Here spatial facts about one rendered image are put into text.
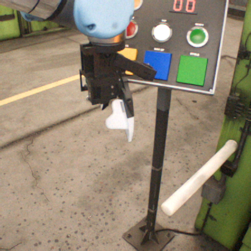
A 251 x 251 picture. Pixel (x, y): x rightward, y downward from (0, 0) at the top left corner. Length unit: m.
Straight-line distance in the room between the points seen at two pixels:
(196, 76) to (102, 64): 0.30
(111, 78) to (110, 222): 1.16
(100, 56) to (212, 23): 0.37
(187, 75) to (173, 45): 0.10
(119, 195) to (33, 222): 0.53
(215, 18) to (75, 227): 1.26
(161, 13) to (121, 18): 0.49
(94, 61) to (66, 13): 0.22
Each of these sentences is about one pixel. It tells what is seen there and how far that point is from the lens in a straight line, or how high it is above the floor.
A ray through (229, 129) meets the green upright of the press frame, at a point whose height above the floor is 0.69.
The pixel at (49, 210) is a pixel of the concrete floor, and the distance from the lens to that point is 1.69.
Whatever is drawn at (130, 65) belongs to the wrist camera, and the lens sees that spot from 0.56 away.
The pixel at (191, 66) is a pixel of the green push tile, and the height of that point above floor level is 1.02.
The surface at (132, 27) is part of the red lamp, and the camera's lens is 0.82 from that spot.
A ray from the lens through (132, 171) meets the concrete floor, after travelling 1.87.
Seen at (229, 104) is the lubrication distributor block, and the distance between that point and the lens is 1.06.
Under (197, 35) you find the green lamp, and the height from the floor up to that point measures 1.09.
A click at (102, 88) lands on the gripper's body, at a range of 0.54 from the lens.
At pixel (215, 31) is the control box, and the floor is 1.11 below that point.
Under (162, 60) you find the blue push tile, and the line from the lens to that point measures 0.77.
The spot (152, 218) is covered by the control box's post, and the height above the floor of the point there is 0.20.
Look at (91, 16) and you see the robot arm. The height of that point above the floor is 1.23.
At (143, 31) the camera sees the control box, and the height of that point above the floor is 1.09.
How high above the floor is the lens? 1.29
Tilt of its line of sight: 34 degrees down
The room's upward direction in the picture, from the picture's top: straight up
